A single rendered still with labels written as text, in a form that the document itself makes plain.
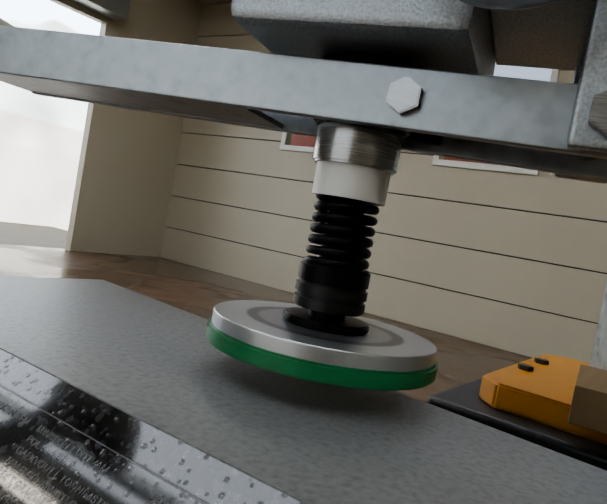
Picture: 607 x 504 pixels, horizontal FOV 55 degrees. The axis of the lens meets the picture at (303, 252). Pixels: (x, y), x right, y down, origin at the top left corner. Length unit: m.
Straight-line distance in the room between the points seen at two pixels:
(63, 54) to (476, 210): 6.33
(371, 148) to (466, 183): 6.40
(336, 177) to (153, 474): 0.29
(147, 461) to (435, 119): 0.33
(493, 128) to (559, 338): 6.13
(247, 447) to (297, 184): 7.62
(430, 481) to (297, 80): 0.33
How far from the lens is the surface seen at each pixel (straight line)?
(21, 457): 0.46
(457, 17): 0.46
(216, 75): 0.57
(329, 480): 0.38
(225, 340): 0.50
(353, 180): 0.53
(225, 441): 0.41
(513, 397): 0.98
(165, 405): 0.45
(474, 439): 0.52
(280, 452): 0.40
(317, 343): 0.47
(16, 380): 0.52
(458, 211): 6.90
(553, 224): 6.61
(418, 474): 0.42
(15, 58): 0.72
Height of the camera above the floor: 0.97
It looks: 3 degrees down
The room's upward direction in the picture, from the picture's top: 10 degrees clockwise
